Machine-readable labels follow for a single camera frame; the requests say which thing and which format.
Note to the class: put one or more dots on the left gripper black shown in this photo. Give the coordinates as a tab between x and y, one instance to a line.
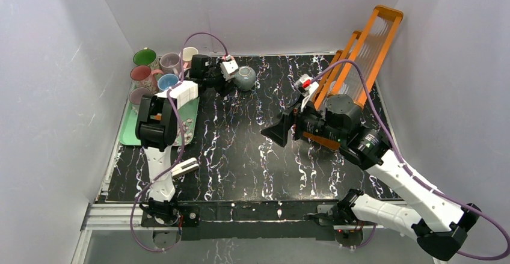
220	81

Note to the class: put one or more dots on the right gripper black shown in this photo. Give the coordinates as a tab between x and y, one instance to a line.
296	122

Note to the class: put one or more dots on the lavender ribbed mug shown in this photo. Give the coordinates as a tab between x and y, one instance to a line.
170	64

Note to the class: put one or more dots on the grey upside-down mug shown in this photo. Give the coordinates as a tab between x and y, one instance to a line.
245	78

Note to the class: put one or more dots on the light blue upside-down mug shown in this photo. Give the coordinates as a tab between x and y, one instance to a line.
167	81

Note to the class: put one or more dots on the cream cartoon mug green interior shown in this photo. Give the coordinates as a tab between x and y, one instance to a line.
147	57

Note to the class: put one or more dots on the pink patterned mug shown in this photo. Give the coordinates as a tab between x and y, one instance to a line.
144	76

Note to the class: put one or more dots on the pinkish mug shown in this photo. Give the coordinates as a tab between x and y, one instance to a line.
135	97

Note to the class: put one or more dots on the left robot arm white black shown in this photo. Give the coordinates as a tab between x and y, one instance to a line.
159	124

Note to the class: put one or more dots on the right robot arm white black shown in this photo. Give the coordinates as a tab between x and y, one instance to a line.
438	226

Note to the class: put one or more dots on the white black small device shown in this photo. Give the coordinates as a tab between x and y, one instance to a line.
184	167

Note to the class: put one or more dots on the orange wooden dish rack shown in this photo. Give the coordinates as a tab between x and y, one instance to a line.
368	48

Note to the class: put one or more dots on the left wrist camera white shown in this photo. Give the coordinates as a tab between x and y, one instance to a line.
228	67

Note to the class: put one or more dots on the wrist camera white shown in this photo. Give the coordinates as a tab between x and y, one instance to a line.
228	67
307	89

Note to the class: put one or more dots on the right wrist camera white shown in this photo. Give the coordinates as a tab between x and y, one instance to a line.
307	89

